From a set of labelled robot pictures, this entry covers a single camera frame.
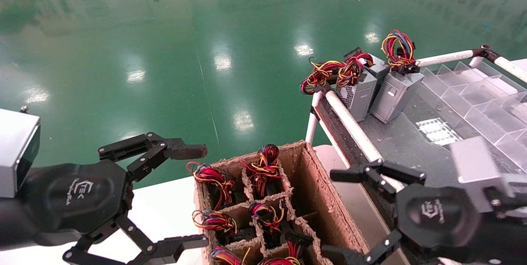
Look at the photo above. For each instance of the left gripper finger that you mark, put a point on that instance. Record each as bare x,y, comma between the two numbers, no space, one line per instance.
177,245
181,149

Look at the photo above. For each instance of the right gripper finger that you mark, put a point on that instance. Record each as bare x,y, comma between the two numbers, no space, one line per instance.
350,256
354,173

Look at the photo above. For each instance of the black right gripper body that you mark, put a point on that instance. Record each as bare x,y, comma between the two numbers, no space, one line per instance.
440,219

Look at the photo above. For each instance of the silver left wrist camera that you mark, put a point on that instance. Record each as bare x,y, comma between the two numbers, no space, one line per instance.
14,149

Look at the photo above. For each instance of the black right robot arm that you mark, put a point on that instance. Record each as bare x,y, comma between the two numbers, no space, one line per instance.
514,236

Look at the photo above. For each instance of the grey power supply mesh side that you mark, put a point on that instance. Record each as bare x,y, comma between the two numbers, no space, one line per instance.
360,96

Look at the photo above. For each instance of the dark grey power supply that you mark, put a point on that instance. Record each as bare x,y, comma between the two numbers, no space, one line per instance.
354,67

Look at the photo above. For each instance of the white pipe rack frame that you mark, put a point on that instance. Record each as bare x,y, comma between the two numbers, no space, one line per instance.
354,126

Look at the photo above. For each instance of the white label sheet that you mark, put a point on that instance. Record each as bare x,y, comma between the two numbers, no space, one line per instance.
437,131

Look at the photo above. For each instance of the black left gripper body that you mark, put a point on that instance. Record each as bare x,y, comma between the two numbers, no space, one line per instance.
78,195

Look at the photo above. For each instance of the clear plastic divider tray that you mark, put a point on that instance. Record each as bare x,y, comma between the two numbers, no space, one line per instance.
486,108

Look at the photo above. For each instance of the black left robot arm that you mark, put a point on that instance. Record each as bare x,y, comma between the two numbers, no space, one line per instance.
12,224

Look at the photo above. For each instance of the dark grey felt mat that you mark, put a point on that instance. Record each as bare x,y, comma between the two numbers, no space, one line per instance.
411,154

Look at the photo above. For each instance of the brown cardboard divider box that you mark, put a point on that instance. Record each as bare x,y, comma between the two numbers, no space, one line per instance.
313,191

